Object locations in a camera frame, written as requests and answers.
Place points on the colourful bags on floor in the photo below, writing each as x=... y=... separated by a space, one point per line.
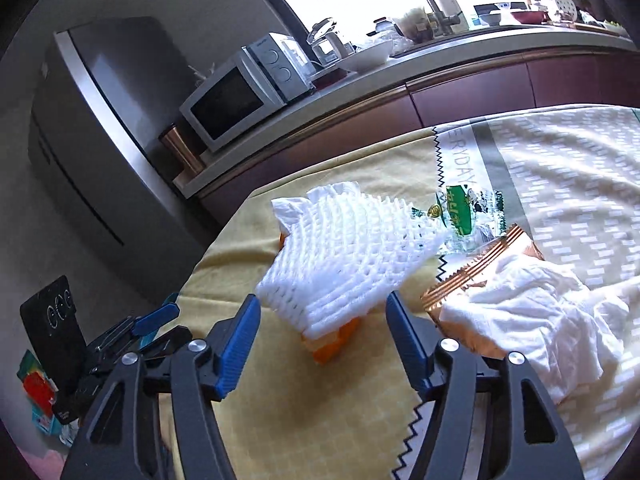
x=37 y=390

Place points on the white soap bottle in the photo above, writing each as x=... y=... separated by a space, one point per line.
x=447 y=7

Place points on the glass electric kettle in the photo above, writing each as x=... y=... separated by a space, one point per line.
x=327 y=42

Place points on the dark red food container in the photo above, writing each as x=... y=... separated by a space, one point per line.
x=327 y=75

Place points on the grey refrigerator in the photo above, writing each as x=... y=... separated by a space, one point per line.
x=100 y=110

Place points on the copper foil snack bag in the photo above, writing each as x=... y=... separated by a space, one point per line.
x=480 y=265

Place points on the copper travel tumbler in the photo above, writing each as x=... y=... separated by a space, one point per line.
x=182 y=147

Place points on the brown kitchen counter cabinet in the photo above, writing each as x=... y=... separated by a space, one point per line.
x=450 y=85

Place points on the white ceramic bowl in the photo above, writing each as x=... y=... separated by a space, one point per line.
x=367 y=55

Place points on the clear green-label plastic wrapper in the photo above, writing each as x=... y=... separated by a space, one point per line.
x=462 y=210

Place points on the white foam fruit net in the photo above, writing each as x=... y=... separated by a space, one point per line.
x=345 y=260

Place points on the white paper towel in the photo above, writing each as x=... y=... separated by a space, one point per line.
x=540 y=310

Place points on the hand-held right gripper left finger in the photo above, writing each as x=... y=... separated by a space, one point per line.
x=235 y=347

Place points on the white microwave oven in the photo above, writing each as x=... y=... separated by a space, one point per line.
x=225 y=100

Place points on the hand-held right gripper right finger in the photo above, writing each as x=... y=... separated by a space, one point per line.
x=407 y=345

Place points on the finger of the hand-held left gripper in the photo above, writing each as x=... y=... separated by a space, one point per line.
x=170 y=341
x=156 y=319

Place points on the orange peel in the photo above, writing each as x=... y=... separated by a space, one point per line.
x=335 y=347

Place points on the white slotted spoon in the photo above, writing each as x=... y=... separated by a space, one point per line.
x=564 y=7

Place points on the yellow printed tablecloth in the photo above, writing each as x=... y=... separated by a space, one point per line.
x=310 y=425

